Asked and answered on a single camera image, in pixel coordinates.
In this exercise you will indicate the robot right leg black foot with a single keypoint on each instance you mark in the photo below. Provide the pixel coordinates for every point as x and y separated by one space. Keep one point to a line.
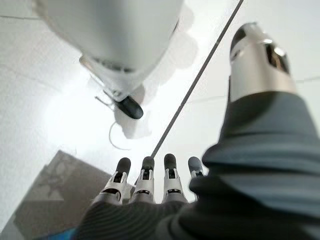
112 37

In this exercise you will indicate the brown patterned floor mat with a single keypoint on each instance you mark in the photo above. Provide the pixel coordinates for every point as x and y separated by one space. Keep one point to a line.
62 200

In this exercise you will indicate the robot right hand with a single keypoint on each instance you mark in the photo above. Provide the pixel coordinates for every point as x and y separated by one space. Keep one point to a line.
237 187

